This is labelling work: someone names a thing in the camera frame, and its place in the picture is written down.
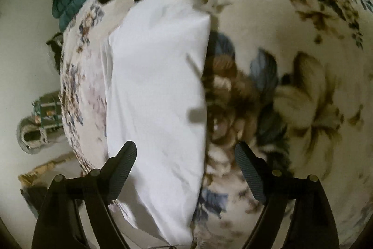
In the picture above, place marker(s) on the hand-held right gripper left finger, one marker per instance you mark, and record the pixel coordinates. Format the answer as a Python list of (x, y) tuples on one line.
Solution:
[(123, 167)]

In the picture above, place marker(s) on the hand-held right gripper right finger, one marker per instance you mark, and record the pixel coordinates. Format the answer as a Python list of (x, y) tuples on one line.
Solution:
[(250, 168)]

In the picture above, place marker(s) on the white garment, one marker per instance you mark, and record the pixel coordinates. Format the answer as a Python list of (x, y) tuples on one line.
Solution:
[(157, 68)]

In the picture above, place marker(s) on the yellow patterned cloth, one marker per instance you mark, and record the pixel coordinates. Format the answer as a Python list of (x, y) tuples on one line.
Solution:
[(43, 171)]

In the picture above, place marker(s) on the floral printed blanket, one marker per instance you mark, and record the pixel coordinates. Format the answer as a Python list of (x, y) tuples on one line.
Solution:
[(276, 91)]

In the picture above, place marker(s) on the round grey container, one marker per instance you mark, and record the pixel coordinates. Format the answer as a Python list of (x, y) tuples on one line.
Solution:
[(31, 135)]

